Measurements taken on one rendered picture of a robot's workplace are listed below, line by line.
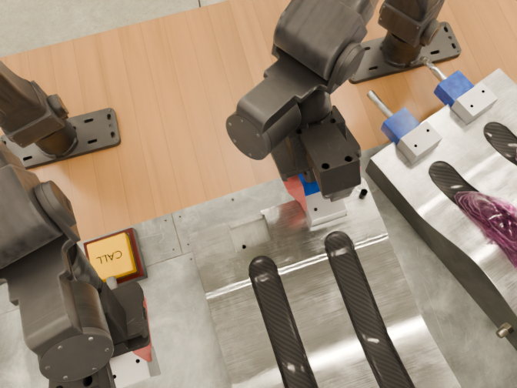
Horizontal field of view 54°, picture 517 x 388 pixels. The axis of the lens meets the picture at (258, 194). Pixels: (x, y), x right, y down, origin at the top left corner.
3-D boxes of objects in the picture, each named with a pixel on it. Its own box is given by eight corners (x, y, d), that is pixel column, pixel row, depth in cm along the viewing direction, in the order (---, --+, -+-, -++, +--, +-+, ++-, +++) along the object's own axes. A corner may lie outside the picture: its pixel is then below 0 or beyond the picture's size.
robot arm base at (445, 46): (478, 27, 80) (461, -8, 82) (356, 58, 79) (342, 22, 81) (461, 56, 87) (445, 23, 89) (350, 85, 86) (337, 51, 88)
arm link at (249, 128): (276, 179, 54) (298, 105, 43) (216, 132, 56) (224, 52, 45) (338, 119, 59) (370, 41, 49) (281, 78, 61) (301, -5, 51)
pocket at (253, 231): (229, 228, 74) (226, 221, 70) (263, 216, 74) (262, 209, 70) (238, 257, 72) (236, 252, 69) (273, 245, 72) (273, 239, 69)
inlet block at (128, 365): (98, 285, 66) (83, 281, 61) (135, 273, 66) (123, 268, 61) (122, 387, 62) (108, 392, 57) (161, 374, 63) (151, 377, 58)
